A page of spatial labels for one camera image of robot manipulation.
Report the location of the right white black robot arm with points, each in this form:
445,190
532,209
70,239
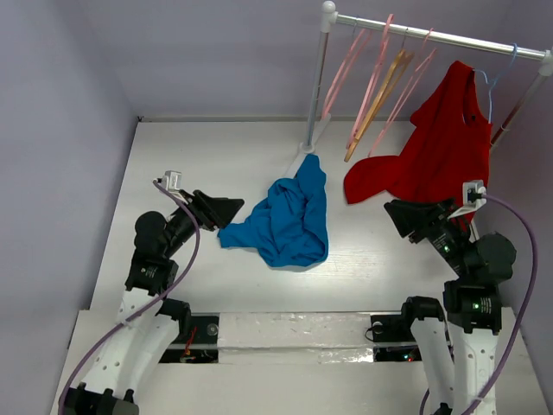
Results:
457,336

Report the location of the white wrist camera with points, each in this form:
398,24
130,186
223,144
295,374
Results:
170,181
473,198

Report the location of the blue wire hanger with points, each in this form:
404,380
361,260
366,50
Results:
492,82

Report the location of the blue t shirt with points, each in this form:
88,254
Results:
289,226

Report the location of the leftmost pink wire hanger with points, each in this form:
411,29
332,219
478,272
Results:
353,53

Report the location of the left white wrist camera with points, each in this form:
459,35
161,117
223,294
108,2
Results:
170,181

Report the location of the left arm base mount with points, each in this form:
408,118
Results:
199,345

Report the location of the red t shirt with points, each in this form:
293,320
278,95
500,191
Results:
449,146

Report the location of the thick pink plastic hanger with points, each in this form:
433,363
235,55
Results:
363,110

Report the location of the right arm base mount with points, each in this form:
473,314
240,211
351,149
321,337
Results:
391,340

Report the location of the wooden hanger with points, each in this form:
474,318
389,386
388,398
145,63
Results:
393,75

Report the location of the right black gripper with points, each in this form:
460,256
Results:
427,222

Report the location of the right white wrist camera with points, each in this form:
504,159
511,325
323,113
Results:
473,198

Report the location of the white clothes rack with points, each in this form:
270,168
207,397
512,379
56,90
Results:
330,17

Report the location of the thin pink wire hanger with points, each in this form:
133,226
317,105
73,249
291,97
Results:
419,70

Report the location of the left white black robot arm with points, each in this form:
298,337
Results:
111,375

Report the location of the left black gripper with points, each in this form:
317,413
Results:
212,211

